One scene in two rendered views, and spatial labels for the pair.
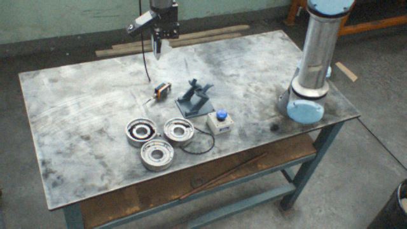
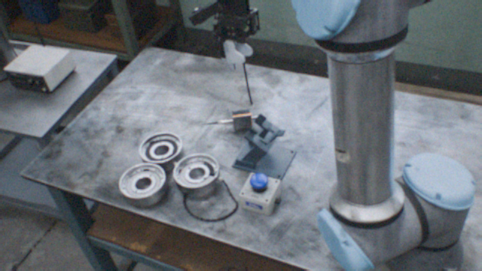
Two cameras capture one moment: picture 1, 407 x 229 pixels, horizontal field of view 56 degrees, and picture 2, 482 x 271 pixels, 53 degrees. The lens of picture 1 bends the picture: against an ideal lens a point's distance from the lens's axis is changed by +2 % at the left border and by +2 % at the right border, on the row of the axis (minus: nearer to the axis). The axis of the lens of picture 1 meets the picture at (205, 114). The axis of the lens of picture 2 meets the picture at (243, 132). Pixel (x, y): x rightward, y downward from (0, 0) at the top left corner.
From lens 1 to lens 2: 0.91 m
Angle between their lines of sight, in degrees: 44
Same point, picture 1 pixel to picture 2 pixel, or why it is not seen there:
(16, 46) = (280, 47)
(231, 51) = (413, 116)
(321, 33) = (332, 80)
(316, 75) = (343, 172)
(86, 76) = (195, 71)
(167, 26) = (227, 19)
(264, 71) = not seen: hidden behind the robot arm
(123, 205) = (137, 235)
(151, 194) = (172, 245)
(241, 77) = not seen: hidden behind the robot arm
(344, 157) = not seen: outside the picture
